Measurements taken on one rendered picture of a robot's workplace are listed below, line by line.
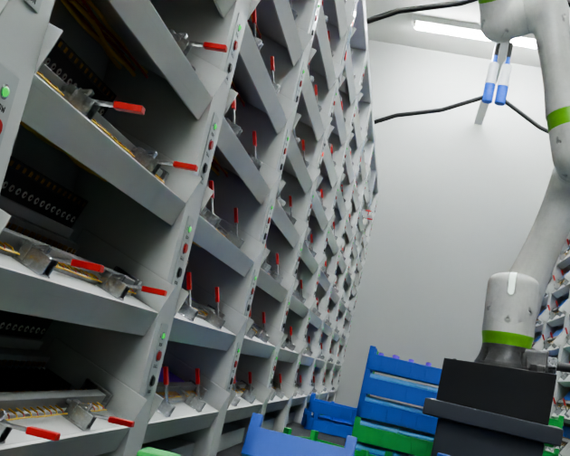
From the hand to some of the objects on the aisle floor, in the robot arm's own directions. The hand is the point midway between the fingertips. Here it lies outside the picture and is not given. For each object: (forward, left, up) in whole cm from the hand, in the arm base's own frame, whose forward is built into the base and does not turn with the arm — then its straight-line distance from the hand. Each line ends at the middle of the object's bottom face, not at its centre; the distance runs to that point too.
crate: (+12, +38, -155) cm, 160 cm away
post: (+42, +74, -159) cm, 180 cm away
